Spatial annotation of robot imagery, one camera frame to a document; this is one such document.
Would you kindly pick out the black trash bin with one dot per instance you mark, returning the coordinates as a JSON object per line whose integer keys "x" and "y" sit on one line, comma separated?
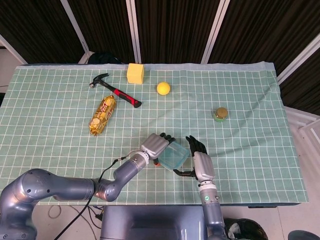
{"x": 247, "y": 230}

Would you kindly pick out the black bag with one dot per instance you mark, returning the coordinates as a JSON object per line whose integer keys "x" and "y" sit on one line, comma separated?
{"x": 103, "y": 58}

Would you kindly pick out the black red claw hammer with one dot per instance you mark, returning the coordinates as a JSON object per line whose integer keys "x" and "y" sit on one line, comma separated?
{"x": 120, "y": 94}

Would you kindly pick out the small green jar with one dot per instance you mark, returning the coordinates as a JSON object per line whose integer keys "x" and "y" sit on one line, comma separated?
{"x": 220, "y": 114}

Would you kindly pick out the clear blue plastic container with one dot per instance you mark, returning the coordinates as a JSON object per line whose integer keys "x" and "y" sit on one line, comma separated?
{"x": 173, "y": 156}

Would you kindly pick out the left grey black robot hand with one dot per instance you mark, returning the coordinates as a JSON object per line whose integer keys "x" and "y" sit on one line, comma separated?
{"x": 153, "y": 146}

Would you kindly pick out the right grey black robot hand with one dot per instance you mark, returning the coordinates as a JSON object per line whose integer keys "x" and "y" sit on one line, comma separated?
{"x": 203, "y": 167}

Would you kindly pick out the white partition frame post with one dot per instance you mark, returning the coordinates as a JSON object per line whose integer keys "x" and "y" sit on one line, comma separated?
{"x": 75, "y": 26}
{"x": 12, "y": 48}
{"x": 215, "y": 30}
{"x": 132, "y": 30}
{"x": 300, "y": 58}

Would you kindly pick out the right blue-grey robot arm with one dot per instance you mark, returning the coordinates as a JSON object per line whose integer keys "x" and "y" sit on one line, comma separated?
{"x": 213, "y": 215}

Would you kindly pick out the yellow sponge cube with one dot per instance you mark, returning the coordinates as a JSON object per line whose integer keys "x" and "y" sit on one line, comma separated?
{"x": 135, "y": 73}

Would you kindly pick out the yellow ball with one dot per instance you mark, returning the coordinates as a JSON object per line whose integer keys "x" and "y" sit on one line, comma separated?
{"x": 163, "y": 88}

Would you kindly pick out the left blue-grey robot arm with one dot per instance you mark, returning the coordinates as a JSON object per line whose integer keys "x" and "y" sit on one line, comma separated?
{"x": 62, "y": 186}

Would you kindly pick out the gold foil snack package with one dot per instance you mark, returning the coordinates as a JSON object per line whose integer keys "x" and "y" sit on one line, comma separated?
{"x": 102, "y": 115}

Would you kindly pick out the green white checkered tablecloth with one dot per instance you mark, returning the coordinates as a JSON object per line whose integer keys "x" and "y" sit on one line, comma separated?
{"x": 250, "y": 150}

